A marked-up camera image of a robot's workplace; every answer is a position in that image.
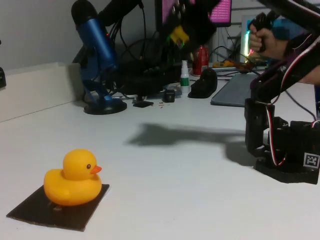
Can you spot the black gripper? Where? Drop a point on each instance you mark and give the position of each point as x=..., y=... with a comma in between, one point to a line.
x=197, y=31

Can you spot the black leader arm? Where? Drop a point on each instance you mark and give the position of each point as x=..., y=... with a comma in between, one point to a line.
x=262, y=20

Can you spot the yellow rubber duck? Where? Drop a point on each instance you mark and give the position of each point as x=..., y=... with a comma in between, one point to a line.
x=72, y=187

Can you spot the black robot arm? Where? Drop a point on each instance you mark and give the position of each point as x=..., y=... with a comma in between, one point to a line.
x=275, y=80

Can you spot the black cardboard square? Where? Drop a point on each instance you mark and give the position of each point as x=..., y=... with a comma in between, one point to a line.
x=82, y=215

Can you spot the person's right hand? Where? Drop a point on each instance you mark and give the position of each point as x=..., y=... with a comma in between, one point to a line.
x=273, y=47

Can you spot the person's left hand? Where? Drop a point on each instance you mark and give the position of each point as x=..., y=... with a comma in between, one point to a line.
x=312, y=78

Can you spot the black tripod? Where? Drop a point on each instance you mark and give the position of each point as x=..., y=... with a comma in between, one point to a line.
x=165, y=55

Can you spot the computer monitor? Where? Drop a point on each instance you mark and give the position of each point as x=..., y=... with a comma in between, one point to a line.
x=222, y=12

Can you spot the red soda can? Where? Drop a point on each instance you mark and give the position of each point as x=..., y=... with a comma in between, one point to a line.
x=200, y=62

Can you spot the white spray bottle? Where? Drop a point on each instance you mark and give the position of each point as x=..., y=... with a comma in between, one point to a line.
x=185, y=82

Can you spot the yellow orange hand tool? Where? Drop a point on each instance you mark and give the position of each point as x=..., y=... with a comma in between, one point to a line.
x=225, y=65

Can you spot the black computer mouse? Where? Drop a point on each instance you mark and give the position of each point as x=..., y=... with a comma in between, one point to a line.
x=203, y=85

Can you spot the black audio device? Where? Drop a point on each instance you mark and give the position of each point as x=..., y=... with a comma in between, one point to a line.
x=145, y=82

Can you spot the small black cube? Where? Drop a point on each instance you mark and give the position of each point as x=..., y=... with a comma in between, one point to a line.
x=169, y=95

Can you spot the blue desktop microphone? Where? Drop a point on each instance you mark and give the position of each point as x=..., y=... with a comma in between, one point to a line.
x=96, y=37

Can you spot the grey laptop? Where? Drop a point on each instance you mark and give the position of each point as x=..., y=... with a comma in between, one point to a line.
x=235, y=90

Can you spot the flat black plate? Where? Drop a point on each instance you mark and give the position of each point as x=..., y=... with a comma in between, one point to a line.
x=143, y=104

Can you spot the white box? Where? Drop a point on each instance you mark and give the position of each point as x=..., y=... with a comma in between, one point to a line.
x=37, y=87

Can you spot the small black object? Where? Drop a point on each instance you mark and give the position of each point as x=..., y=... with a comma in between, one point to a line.
x=2, y=78

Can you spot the black white marker tag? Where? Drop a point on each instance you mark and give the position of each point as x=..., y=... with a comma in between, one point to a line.
x=311, y=160

